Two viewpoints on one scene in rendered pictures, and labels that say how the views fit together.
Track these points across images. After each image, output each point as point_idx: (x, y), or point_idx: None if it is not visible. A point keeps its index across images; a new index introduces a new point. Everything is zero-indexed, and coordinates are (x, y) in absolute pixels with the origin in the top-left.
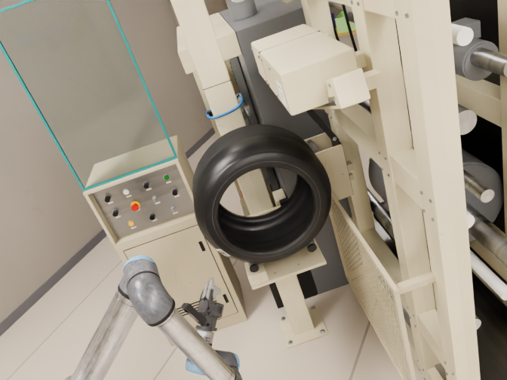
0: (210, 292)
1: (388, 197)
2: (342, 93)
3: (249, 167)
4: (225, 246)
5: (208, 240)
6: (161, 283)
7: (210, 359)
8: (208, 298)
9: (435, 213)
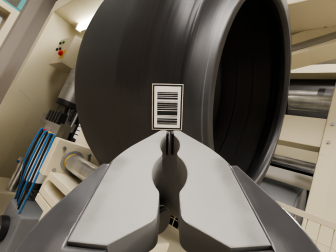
0: (254, 183)
1: (318, 179)
2: None
3: (286, 12)
4: (199, 91)
5: (161, 41)
6: None
7: None
8: (262, 239)
9: None
